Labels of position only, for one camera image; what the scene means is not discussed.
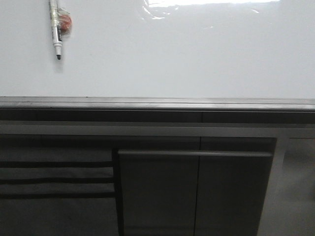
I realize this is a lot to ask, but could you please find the white whiteboard marker pen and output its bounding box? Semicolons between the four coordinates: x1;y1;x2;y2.
48;0;63;60

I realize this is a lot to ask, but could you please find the red magnet taped to marker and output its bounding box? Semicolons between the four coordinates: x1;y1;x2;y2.
58;8;72;36

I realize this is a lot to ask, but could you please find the grey cabinet panel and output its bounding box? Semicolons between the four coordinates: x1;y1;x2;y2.
118;150;272;236

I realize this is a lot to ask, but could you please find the white whiteboard with metal frame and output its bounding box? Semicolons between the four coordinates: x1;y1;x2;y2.
0;0;315;111

